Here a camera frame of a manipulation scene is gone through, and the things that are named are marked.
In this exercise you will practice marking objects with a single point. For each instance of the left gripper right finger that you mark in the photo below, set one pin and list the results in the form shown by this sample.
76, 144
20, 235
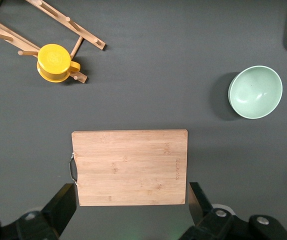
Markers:
208, 225

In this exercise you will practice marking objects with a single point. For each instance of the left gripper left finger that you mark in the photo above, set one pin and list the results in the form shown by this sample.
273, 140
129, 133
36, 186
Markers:
56, 215

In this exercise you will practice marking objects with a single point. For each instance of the bamboo cutting board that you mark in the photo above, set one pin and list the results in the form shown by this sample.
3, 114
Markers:
133, 167

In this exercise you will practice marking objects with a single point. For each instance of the light green bowl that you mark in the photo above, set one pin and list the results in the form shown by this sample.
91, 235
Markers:
256, 92

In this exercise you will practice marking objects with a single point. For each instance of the yellow cup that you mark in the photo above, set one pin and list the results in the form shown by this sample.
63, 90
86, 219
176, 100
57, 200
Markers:
53, 62

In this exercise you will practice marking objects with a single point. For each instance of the wooden peg cup rack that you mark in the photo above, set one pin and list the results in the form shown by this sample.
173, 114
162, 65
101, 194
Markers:
91, 37

